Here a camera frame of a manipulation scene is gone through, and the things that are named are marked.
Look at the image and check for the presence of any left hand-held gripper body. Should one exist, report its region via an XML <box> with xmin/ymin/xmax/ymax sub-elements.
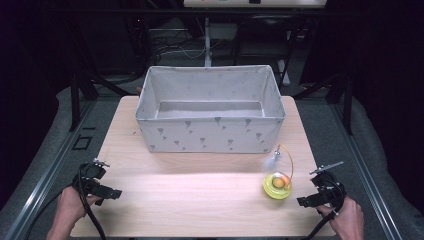
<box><xmin>72</xmin><ymin>158</ymin><xmax>111</xmax><ymax>206</ymax></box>

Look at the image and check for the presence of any person's right hand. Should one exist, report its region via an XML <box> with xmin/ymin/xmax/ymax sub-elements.
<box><xmin>316</xmin><ymin>195</ymin><xmax>365</xmax><ymax>240</ymax></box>

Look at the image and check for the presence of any black chair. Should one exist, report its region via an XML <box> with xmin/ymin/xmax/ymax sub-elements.
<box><xmin>232</xmin><ymin>14</ymin><xmax>296</xmax><ymax>88</ymax></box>

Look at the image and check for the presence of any white metal pole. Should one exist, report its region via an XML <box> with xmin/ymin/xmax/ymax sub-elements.
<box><xmin>203</xmin><ymin>16</ymin><xmax>213</xmax><ymax>68</ymax></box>

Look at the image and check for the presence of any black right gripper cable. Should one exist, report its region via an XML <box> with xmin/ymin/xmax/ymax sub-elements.
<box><xmin>301</xmin><ymin>178</ymin><xmax>348</xmax><ymax>240</ymax></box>

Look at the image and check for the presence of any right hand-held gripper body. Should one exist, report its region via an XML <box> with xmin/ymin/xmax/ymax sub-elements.
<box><xmin>309</xmin><ymin>161</ymin><xmax>346</xmax><ymax>212</ymax></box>

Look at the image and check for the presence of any yellow round cat toy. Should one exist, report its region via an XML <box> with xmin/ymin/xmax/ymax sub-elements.
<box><xmin>262</xmin><ymin>143</ymin><xmax>295</xmax><ymax>201</ymax></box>

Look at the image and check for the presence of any bundle of floor cables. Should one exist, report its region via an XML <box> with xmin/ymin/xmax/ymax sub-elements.
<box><xmin>148</xmin><ymin>31</ymin><xmax>231</xmax><ymax>63</ymax></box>

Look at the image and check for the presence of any black metal stand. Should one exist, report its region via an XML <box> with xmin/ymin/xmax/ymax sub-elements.
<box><xmin>293</xmin><ymin>71</ymin><xmax>355</xmax><ymax>136</ymax></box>
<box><xmin>67</xmin><ymin>71</ymin><xmax>101</xmax><ymax>133</ymax></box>

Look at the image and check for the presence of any grey printed fabric storage box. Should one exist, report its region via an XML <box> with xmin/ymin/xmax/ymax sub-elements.
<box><xmin>135</xmin><ymin>64</ymin><xmax>287</xmax><ymax>154</ymax></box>

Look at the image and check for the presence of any person's left hand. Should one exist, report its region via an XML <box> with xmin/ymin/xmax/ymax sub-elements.
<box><xmin>54</xmin><ymin>186</ymin><xmax>103</xmax><ymax>232</ymax></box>

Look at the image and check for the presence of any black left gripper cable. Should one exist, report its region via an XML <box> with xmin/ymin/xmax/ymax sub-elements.
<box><xmin>76</xmin><ymin>163</ymin><xmax>108</xmax><ymax>240</ymax></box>

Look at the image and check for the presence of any aluminium floor rail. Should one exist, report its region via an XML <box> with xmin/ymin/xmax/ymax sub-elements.
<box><xmin>2</xmin><ymin>99</ymin><xmax>98</xmax><ymax>240</ymax></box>
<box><xmin>329</xmin><ymin>103</ymin><xmax>403</xmax><ymax>240</ymax></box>

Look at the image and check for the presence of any black horizontal metal bar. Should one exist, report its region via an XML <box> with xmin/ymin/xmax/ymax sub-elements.
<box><xmin>49</xmin><ymin>7</ymin><xmax>354</xmax><ymax>18</ymax></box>

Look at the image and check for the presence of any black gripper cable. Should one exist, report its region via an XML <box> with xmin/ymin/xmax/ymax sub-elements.
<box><xmin>301</xmin><ymin>178</ymin><xmax>348</xmax><ymax>240</ymax></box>
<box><xmin>76</xmin><ymin>163</ymin><xmax>108</xmax><ymax>240</ymax></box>

